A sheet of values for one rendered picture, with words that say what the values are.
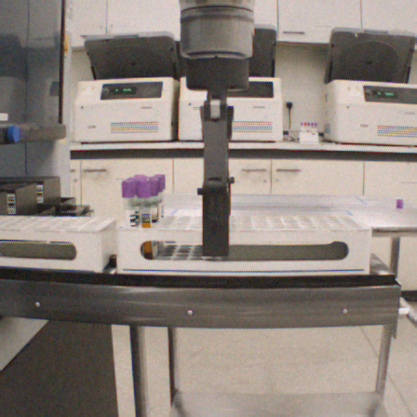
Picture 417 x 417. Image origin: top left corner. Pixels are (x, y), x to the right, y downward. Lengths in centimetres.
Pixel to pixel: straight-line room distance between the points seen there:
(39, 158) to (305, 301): 81
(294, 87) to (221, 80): 299
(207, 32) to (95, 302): 34
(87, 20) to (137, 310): 290
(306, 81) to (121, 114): 126
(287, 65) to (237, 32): 299
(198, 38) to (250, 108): 234
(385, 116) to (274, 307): 250
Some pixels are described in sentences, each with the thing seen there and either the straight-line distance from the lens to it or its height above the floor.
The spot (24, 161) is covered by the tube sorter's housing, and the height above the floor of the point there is 91.
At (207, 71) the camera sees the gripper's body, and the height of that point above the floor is 105.
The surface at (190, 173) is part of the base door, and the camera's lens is 298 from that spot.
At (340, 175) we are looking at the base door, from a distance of 302.
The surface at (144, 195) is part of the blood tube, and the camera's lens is 63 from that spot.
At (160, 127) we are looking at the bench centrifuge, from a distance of 298.
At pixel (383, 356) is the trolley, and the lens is 152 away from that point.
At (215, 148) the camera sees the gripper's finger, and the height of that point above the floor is 96.
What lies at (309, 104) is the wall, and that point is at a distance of 362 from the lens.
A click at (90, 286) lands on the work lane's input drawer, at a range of 65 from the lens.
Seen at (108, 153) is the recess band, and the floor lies 85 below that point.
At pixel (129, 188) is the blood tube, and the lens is 64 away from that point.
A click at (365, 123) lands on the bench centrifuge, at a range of 305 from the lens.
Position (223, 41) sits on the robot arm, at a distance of 63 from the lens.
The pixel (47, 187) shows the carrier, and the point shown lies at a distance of 116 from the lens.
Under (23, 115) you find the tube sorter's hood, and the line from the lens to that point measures 104.
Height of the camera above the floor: 98
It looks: 8 degrees down
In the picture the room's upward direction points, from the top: straight up
